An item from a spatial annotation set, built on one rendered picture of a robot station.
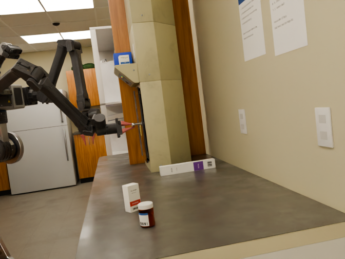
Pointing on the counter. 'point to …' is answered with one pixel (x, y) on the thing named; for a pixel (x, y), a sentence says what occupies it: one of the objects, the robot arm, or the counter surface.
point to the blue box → (121, 55)
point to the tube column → (149, 12)
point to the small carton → (123, 59)
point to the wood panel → (185, 32)
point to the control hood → (128, 72)
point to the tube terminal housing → (160, 93)
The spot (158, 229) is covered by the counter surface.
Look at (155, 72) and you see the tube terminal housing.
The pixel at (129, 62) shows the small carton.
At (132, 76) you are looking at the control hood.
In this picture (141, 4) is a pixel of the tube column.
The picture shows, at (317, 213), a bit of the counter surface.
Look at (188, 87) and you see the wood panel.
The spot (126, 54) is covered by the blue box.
